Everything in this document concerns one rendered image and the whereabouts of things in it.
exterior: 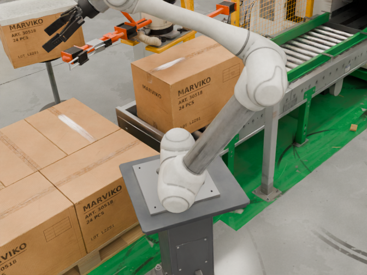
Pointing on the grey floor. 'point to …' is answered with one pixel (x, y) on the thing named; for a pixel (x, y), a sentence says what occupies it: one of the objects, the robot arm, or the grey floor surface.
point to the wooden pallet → (105, 251)
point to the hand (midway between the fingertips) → (48, 39)
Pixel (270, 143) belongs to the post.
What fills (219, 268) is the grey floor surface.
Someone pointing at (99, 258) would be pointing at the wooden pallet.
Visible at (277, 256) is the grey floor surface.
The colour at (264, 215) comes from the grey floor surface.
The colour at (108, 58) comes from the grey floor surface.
